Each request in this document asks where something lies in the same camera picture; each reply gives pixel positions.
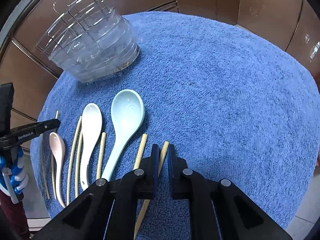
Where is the pink ceramic spoon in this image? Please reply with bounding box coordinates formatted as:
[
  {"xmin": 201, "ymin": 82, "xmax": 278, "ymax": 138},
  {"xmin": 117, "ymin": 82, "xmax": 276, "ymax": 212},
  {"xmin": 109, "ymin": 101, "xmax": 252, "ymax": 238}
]
[{"xmin": 49, "ymin": 132, "xmax": 66, "ymax": 208}]

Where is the light blue ceramic spoon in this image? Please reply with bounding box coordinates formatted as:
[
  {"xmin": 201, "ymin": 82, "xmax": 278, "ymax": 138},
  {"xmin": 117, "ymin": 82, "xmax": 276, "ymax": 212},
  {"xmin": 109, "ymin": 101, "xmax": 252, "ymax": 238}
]
[{"xmin": 101, "ymin": 89, "xmax": 145, "ymax": 181}]

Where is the bamboo chopstick long curved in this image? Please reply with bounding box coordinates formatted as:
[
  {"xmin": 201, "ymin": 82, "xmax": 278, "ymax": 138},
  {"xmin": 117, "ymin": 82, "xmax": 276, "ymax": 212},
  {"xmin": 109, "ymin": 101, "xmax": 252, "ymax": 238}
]
[{"xmin": 66, "ymin": 116, "xmax": 82, "ymax": 205}]

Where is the blue white gloved hand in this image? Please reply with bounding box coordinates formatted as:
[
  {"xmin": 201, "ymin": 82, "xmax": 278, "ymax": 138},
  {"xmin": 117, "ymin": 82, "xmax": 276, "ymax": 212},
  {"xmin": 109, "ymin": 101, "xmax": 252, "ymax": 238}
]
[{"xmin": 1, "ymin": 146, "xmax": 29, "ymax": 204}]

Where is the white ceramic spoon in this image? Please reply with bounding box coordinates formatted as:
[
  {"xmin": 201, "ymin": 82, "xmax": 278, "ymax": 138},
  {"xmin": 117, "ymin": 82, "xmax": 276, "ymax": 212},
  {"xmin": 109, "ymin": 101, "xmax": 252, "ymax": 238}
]
[{"xmin": 80, "ymin": 103, "xmax": 103, "ymax": 191}]

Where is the blue terry towel mat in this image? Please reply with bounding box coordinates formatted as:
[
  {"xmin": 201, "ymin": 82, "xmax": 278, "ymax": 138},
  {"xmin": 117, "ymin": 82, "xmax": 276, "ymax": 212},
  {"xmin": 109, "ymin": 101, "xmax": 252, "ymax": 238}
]
[{"xmin": 39, "ymin": 12, "xmax": 319, "ymax": 228}]

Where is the clear wire utensil holder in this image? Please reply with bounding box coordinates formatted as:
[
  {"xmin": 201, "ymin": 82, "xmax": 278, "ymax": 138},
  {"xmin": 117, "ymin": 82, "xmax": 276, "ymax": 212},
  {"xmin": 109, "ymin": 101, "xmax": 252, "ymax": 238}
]
[{"xmin": 36, "ymin": 0, "xmax": 140, "ymax": 83}]

